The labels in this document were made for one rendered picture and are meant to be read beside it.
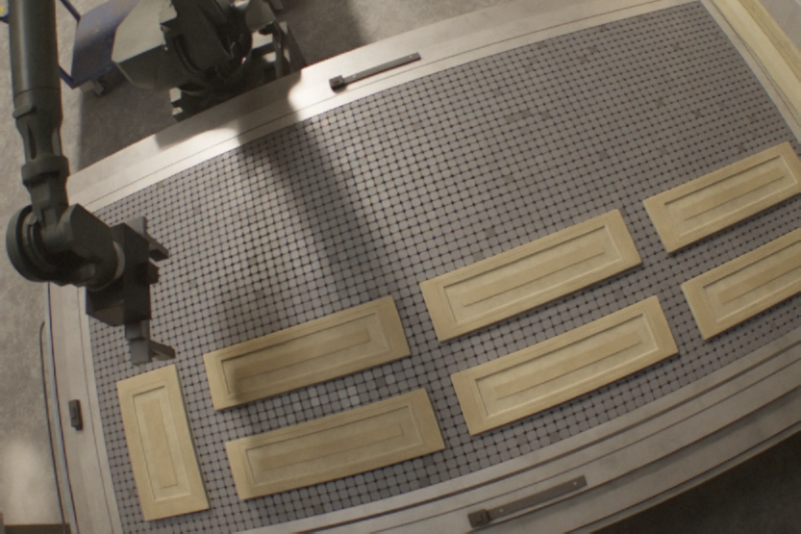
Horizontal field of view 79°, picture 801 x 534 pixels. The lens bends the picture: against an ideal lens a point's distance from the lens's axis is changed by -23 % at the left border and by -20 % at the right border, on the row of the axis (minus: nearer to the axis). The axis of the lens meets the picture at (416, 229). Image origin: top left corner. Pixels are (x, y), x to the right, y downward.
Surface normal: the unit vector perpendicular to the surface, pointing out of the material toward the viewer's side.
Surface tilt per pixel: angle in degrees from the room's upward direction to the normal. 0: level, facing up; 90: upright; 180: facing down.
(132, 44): 0
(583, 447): 0
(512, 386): 0
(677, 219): 11
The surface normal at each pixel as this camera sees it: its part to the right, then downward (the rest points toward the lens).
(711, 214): -0.09, -0.22
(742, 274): -0.21, -0.55
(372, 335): 0.04, -0.44
